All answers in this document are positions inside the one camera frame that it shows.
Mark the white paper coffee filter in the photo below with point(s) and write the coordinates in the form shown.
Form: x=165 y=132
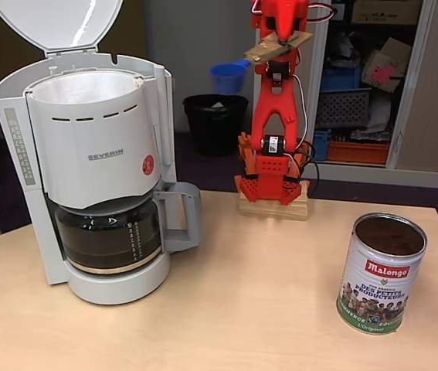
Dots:
x=87 y=89

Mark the white drip coffee maker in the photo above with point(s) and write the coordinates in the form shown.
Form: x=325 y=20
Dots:
x=87 y=127

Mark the dark ground coffee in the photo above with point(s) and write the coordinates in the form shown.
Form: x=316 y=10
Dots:
x=388 y=235

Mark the Malongo coffee tin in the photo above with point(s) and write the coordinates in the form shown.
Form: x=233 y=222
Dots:
x=373 y=286

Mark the large blue plastic crate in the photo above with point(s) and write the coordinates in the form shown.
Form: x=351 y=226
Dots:
x=338 y=79

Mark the long dark cardboard box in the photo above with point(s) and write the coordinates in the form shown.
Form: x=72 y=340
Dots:
x=384 y=11

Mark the plain cardboard box flap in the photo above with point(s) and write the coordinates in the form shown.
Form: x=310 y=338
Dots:
x=396 y=48

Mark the grey perforated metal box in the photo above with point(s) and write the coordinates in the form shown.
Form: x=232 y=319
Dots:
x=342 y=108

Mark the white paper scrap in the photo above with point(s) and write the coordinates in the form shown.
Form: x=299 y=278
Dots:
x=217 y=104

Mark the cardboard box with pink mark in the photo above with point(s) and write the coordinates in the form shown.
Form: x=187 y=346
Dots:
x=390 y=73

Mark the small blue plastic bin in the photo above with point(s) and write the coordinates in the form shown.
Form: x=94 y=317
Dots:
x=322 y=145

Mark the black waste bin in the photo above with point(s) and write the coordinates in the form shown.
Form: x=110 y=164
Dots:
x=214 y=131

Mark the white paper bag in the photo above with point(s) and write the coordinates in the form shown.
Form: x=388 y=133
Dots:
x=381 y=112

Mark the orange plastic crate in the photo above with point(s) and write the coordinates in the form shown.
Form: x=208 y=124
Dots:
x=357 y=152

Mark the wooden base block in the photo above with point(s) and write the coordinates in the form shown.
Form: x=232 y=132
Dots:
x=272 y=210

